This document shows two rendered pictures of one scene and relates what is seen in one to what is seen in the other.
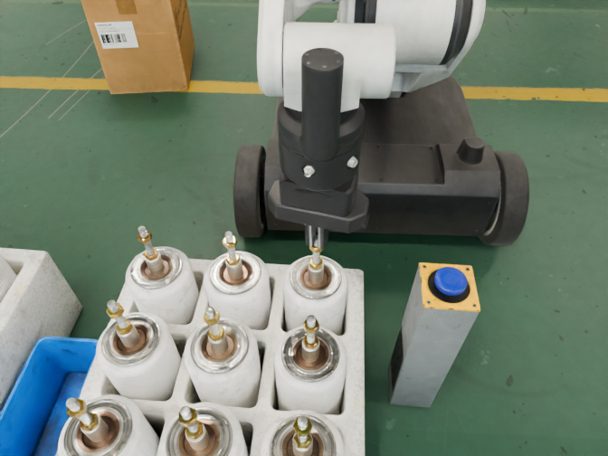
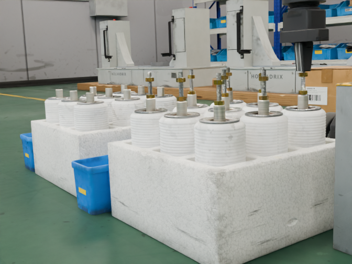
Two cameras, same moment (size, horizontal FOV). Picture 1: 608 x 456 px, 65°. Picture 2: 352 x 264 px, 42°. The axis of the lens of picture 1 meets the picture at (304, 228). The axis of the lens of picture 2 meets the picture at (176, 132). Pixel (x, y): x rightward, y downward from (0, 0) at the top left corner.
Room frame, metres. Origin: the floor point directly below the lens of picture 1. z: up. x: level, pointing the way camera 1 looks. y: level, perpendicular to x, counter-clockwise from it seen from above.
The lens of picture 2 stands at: (-0.44, -0.60, 0.37)
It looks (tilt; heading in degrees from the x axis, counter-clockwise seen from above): 9 degrees down; 50
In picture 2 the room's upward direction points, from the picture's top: 2 degrees counter-clockwise
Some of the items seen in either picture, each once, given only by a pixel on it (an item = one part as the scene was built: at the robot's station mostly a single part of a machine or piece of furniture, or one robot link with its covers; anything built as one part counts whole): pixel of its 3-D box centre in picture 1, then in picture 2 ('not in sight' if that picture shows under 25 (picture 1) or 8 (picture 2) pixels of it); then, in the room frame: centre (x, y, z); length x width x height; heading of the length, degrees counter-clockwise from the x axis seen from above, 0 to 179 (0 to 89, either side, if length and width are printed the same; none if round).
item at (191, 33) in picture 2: not in sight; (154, 49); (2.65, 3.40, 0.45); 1.61 x 0.57 x 0.74; 88
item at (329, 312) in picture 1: (314, 310); (302, 150); (0.41, -0.02, 0.16); 0.10 x 0.10 x 0.18
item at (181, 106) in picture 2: (197, 436); (182, 109); (0.18, 0.12, 0.26); 0.02 x 0.02 x 0.03
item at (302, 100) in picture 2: (316, 272); (303, 102); (0.41, -0.02, 0.26); 0.02 x 0.02 x 0.03
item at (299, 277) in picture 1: (315, 277); (303, 108); (0.41, -0.02, 0.25); 0.08 x 0.08 x 0.01
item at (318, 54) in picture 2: not in sight; (329, 51); (5.23, 2.91, 0.36); 0.50 x 0.38 x 0.21; 178
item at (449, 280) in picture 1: (450, 282); not in sight; (0.35, -0.19, 0.32); 0.04 x 0.04 x 0.02
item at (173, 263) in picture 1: (156, 268); (228, 102); (0.42, 0.22, 0.25); 0.08 x 0.08 x 0.01
